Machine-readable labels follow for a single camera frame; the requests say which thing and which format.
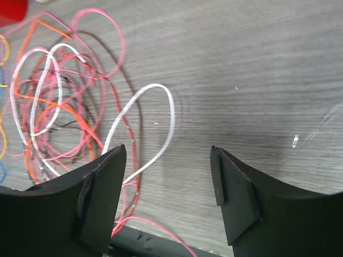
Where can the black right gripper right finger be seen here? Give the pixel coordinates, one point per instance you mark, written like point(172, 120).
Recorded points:
point(264, 216)

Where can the red plastic box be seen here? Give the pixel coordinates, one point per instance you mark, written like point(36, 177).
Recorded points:
point(12, 11)

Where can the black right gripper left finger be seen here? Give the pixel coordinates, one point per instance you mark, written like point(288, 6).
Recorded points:
point(71, 215)

